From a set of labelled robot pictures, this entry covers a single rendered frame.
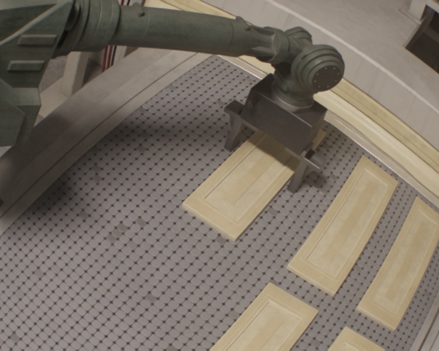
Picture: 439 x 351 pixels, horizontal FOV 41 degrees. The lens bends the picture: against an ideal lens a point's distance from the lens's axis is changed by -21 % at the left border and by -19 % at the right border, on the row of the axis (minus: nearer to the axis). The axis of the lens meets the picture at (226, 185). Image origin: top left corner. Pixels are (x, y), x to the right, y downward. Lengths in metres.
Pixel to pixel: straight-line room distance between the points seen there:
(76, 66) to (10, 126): 2.11
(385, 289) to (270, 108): 0.71
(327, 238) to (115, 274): 0.70
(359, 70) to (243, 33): 0.92
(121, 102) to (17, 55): 1.08
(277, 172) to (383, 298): 0.62
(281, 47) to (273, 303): 0.74
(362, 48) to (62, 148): 1.24
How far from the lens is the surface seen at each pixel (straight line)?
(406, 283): 2.28
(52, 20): 1.43
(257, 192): 2.27
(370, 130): 2.74
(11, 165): 2.22
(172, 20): 1.69
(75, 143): 2.27
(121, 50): 3.85
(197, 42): 1.74
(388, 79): 2.60
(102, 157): 2.25
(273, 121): 2.16
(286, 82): 2.04
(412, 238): 2.42
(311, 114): 2.14
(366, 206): 2.40
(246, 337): 1.92
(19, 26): 1.42
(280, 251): 2.16
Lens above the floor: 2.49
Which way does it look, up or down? 45 degrees down
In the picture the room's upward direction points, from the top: 22 degrees clockwise
